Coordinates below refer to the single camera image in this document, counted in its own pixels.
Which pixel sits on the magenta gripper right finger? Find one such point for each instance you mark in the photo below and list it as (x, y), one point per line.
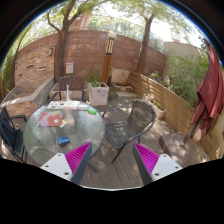
(153, 166)

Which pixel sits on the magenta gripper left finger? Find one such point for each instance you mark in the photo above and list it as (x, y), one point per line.
(70, 166)

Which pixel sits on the blue computer mouse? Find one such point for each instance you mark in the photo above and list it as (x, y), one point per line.
(63, 140)

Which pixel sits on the red floral mouse pad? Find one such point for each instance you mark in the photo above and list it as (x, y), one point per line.
(50, 119)

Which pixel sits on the umbrella base block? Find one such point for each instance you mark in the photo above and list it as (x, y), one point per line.
(184, 155)

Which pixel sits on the round glass patio table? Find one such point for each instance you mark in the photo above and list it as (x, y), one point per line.
(79, 126)

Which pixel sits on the grey metal mesh chair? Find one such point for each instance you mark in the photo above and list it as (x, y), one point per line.
(140, 120)

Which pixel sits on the small planter by fence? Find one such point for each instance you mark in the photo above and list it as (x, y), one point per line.
(160, 112)

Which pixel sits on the green small box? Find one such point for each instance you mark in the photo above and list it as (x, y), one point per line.
(92, 111)

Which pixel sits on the wooden slat fence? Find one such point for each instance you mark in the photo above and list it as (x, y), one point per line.
(178, 112)

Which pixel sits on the open book on table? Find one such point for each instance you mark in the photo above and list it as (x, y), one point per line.
(63, 105)

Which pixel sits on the black chair at left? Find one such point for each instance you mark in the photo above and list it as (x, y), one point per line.
(11, 136)

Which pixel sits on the white square planter box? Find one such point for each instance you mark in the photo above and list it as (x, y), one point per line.
(98, 93)

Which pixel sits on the white bottle on table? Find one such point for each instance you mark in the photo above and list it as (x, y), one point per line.
(67, 93)

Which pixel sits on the dark slatted chair behind table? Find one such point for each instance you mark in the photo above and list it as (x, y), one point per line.
(76, 88)

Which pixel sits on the folded red patio umbrella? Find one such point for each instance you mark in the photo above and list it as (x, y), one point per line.
(210, 96)

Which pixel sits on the right tree trunk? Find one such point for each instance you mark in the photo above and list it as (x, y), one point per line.
(145, 41)

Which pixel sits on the tree trunk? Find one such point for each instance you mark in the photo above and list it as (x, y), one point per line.
(62, 34)
(145, 41)

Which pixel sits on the left tree trunk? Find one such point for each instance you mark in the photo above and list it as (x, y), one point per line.
(62, 34)

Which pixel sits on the white wall mailbox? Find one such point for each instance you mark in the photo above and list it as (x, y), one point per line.
(69, 68)

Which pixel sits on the wooden lamp post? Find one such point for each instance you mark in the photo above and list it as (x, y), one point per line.
(107, 57)

